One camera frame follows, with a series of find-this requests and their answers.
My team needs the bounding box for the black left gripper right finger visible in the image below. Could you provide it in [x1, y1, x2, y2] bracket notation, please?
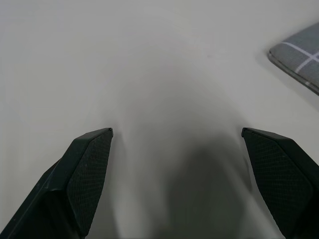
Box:
[241, 127, 319, 239]

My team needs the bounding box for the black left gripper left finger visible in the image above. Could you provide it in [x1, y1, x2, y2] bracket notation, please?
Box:
[0, 127, 114, 239]

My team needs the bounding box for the grey checked cloth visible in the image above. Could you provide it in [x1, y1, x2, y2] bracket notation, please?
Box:
[268, 21, 319, 96]

